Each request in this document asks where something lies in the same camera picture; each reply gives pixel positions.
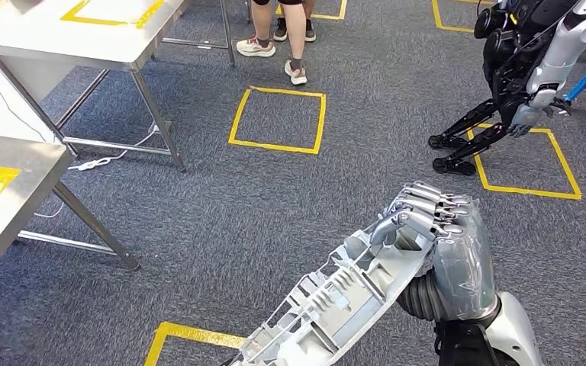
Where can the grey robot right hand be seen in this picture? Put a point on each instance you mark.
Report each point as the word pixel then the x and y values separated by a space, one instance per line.
pixel 462 262

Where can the yellow floor tape square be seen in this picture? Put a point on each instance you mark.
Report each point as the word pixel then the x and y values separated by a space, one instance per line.
pixel 273 146
pixel 436 14
pixel 525 191

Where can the white partition panel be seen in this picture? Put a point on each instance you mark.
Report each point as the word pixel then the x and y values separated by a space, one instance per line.
pixel 0 101

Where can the steel workbench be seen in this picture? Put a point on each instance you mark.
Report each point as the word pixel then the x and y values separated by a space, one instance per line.
pixel 35 192

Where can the black and silver humanoid robot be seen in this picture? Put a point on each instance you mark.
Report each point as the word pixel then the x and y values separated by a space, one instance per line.
pixel 556 55

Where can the steel table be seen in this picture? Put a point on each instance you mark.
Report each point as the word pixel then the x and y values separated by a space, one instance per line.
pixel 45 35

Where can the grey plastic wheel cover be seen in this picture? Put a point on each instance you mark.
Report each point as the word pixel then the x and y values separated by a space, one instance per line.
pixel 353 303

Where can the person with dark shoes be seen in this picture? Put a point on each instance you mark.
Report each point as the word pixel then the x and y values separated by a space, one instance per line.
pixel 310 30

